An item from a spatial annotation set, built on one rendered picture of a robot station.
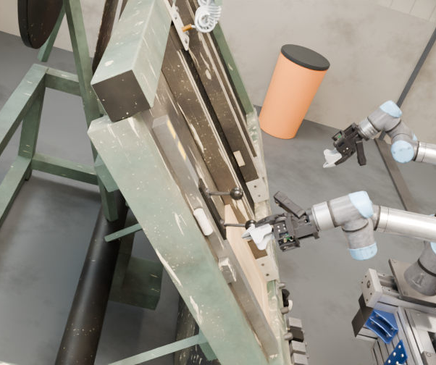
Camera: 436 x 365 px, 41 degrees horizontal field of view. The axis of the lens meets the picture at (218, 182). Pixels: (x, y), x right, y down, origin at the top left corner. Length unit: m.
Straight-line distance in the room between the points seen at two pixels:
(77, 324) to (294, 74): 3.58
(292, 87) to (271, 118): 0.38
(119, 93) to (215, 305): 0.64
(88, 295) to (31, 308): 0.94
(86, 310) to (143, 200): 0.95
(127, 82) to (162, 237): 0.41
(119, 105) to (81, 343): 1.10
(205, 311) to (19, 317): 1.71
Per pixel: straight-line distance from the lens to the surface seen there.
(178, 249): 1.45
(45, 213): 3.79
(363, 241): 1.65
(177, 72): 1.88
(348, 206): 1.60
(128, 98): 1.24
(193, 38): 2.42
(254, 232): 1.64
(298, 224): 1.63
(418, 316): 2.54
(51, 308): 3.23
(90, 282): 2.36
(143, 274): 3.10
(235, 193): 1.60
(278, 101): 5.41
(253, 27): 5.74
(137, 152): 1.31
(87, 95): 2.36
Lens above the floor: 2.36
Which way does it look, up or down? 31 degrees down
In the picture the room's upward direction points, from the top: 20 degrees clockwise
